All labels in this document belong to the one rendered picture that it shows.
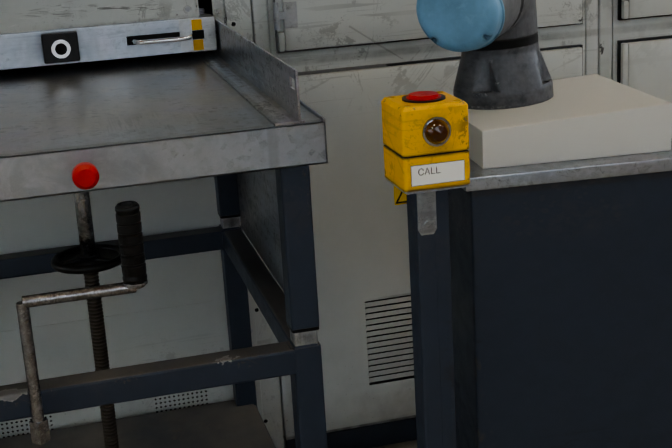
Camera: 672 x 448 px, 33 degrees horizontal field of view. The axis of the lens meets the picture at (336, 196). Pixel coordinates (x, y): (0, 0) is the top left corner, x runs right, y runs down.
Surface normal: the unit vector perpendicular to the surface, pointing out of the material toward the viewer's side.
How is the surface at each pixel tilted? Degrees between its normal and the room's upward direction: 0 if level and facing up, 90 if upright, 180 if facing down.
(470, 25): 99
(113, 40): 90
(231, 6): 90
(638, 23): 90
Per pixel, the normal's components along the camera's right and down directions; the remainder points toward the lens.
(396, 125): -0.96, 0.12
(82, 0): 0.26, 0.25
